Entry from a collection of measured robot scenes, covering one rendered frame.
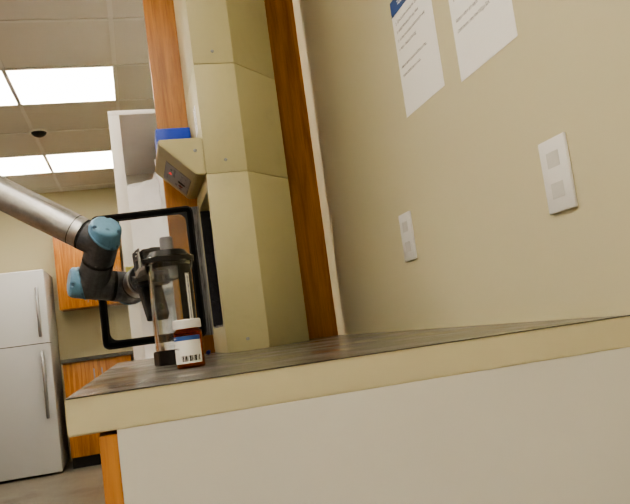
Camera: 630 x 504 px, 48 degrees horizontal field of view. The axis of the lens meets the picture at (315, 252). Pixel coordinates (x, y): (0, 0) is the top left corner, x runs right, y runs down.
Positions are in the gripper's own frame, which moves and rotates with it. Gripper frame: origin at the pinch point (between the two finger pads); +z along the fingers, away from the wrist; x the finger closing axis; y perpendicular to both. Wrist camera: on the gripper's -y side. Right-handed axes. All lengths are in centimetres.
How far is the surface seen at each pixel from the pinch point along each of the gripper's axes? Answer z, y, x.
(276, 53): -45, 79, 61
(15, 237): -582, 161, 40
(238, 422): 71, -32, -17
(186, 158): -22.3, 33.6, 16.3
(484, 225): 48, -6, 46
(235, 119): -18, 43, 30
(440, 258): 27, -8, 52
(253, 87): -21, 54, 38
